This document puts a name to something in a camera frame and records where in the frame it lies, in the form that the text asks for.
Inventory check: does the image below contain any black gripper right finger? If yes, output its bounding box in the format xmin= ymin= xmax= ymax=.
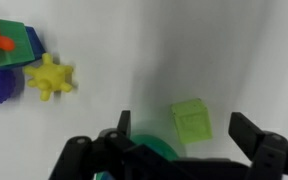
xmin=228 ymin=111 xmax=288 ymax=180

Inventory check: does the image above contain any lime green block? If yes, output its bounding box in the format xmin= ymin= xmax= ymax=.
xmin=169 ymin=98 xmax=214 ymax=145

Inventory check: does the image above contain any yellow spiky toy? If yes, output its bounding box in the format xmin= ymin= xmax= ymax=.
xmin=23 ymin=52 xmax=75 ymax=102

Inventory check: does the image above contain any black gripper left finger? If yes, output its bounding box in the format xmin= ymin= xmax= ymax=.
xmin=48 ymin=109 xmax=185 ymax=180

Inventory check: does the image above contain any green bowl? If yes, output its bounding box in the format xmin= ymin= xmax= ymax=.
xmin=95 ymin=133 xmax=181 ymax=180

